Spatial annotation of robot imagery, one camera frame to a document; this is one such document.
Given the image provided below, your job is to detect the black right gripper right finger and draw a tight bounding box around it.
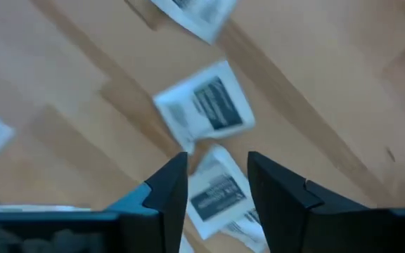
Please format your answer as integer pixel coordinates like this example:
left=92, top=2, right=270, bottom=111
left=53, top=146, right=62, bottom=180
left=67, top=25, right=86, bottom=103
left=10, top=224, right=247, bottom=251
left=247, top=150, right=371, bottom=253

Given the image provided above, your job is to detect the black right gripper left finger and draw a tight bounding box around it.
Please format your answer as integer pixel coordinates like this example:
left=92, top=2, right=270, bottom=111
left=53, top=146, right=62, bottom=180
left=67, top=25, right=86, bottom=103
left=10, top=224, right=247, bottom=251
left=105, top=151, right=189, bottom=253

